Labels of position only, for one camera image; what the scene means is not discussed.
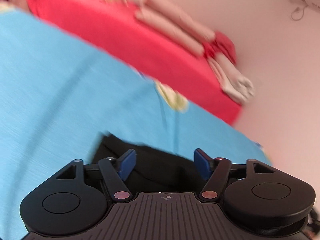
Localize black pants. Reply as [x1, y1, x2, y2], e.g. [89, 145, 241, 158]
[91, 134, 206, 195]

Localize rolled cream blanket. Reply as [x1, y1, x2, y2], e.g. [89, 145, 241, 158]
[207, 53, 254, 105]

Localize blue floral bedsheet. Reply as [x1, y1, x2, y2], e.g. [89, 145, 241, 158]
[1, 9, 267, 239]

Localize red crumpled cloth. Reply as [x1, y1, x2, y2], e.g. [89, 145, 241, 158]
[203, 31, 237, 65]

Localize lower pink pillow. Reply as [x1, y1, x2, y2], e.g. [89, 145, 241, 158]
[135, 7, 204, 57]

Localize pink pillow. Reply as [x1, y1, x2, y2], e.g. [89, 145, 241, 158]
[144, 0, 216, 42]
[135, 7, 204, 57]

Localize red bedsheet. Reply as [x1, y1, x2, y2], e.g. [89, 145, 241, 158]
[27, 0, 241, 124]

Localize upper pink pillow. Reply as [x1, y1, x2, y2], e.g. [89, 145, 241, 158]
[144, 0, 216, 42]

